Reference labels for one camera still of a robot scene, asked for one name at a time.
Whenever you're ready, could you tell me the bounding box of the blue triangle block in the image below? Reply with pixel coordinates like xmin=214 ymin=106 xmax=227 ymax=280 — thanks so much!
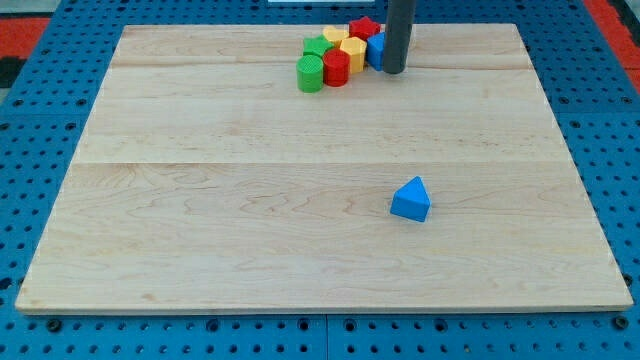
xmin=390 ymin=176 xmax=431 ymax=222

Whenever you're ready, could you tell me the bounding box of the green cylinder block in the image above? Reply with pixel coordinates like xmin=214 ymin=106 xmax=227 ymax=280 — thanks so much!
xmin=296 ymin=55 xmax=324 ymax=93

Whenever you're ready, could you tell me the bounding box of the light wooden board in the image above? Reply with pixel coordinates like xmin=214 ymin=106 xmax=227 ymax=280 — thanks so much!
xmin=15 ymin=24 xmax=633 ymax=315

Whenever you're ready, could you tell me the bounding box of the red cylinder block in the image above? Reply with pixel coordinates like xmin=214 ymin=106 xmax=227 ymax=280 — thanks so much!
xmin=322 ymin=49 xmax=350 ymax=87

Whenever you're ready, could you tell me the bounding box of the green star block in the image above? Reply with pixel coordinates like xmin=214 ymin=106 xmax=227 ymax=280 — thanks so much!
xmin=303 ymin=35 xmax=334 ymax=58

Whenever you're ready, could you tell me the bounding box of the yellow hexagon block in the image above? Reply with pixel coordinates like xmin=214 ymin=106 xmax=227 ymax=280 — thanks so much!
xmin=340 ymin=37 xmax=367 ymax=74

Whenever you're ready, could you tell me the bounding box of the blue cube block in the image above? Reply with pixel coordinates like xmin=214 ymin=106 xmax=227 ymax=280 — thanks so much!
xmin=365 ymin=32 xmax=385 ymax=71

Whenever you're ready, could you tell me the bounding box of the yellow heart block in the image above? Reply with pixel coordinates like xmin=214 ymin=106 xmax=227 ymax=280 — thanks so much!
xmin=322 ymin=25 xmax=349 ymax=48

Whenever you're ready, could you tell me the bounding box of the red star block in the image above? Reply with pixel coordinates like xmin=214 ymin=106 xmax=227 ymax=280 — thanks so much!
xmin=348 ymin=16 xmax=381 ymax=41

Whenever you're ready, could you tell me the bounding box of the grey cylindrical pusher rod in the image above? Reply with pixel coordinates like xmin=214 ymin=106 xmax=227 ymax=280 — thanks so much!
xmin=382 ymin=0 xmax=417 ymax=74

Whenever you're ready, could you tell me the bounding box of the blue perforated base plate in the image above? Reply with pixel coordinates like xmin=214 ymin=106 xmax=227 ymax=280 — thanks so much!
xmin=1 ymin=1 xmax=639 ymax=359

